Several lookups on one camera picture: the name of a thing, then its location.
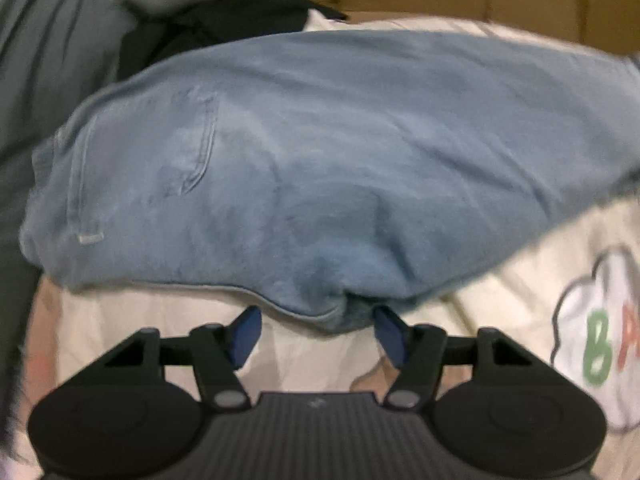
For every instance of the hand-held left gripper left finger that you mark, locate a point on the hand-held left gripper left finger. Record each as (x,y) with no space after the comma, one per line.
(247,333)

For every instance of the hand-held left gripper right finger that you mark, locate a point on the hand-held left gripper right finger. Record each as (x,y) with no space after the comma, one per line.
(391,336)

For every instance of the blue denim jeans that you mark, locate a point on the blue denim jeans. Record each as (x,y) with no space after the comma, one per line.
(325,160)

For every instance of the cream printed bed sheet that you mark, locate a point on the cream printed bed sheet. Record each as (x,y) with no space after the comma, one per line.
(525,310)

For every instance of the black garment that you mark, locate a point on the black garment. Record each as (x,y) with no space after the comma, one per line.
(225,20)

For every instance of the grey garment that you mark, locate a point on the grey garment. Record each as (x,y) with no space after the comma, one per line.
(45,60)

